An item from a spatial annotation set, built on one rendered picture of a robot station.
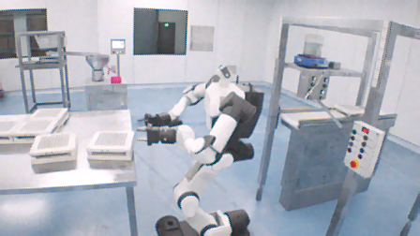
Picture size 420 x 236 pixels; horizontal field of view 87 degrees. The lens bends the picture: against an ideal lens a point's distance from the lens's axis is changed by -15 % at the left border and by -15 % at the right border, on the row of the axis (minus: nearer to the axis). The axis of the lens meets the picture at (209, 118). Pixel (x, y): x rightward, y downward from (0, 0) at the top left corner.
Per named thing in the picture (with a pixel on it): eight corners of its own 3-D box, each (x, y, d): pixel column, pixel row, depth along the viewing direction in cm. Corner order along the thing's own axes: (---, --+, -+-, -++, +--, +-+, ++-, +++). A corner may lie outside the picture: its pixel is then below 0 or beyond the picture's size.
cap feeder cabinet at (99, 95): (88, 134, 373) (83, 85, 347) (89, 122, 422) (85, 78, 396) (129, 131, 397) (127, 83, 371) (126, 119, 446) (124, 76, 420)
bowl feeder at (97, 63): (85, 82, 362) (84, 57, 349) (87, 78, 393) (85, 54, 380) (118, 81, 380) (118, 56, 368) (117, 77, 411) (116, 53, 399)
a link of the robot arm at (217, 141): (220, 169, 116) (243, 128, 124) (202, 153, 109) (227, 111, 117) (205, 165, 125) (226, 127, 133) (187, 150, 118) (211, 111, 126)
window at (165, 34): (133, 54, 628) (133, 7, 589) (133, 54, 629) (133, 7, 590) (186, 54, 680) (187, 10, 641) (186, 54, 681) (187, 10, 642)
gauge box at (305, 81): (304, 99, 188) (308, 73, 181) (295, 95, 197) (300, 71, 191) (325, 99, 195) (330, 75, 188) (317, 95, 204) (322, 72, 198)
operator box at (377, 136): (365, 179, 124) (379, 133, 115) (342, 163, 139) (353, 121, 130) (371, 177, 125) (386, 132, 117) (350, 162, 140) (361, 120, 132)
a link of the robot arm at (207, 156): (192, 154, 135) (206, 172, 119) (178, 143, 130) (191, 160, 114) (205, 140, 136) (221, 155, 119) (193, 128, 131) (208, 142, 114)
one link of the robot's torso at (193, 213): (214, 218, 191) (187, 176, 169) (224, 236, 174) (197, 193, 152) (197, 228, 189) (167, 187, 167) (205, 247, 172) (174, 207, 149)
